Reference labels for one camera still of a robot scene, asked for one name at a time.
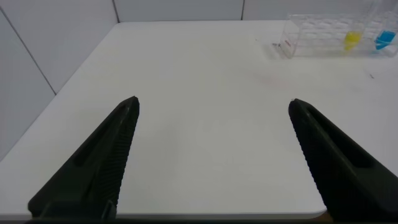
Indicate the clear acrylic test tube rack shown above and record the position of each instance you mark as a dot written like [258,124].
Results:
[317,37]

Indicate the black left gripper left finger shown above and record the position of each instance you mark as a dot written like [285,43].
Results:
[93,174]

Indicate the test tube with yellow pigment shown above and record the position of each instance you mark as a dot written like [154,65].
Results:
[352,39]

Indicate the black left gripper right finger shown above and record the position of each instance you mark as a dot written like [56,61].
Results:
[348,174]

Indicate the test tube with blue pigment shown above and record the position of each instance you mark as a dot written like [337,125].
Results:
[385,39]

